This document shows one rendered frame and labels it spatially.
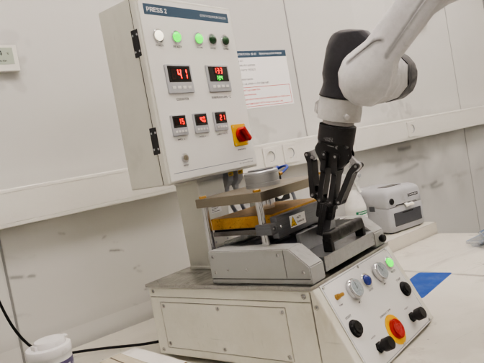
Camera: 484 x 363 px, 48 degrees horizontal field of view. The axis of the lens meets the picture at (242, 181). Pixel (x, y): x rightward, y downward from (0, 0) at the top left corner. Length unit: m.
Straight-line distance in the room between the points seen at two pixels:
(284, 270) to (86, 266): 0.74
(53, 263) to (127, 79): 0.59
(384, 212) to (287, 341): 1.09
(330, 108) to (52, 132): 0.84
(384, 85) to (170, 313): 0.70
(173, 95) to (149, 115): 0.08
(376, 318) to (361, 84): 0.46
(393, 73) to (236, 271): 0.49
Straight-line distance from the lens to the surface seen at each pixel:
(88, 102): 1.67
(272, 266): 1.07
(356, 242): 1.18
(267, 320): 1.11
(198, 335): 1.25
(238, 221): 1.17
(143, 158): 1.25
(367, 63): 0.96
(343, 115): 1.08
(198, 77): 1.33
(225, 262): 1.14
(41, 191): 1.54
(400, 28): 0.96
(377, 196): 2.10
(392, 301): 1.21
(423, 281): 1.63
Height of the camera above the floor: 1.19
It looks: 3 degrees down
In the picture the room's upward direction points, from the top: 10 degrees counter-clockwise
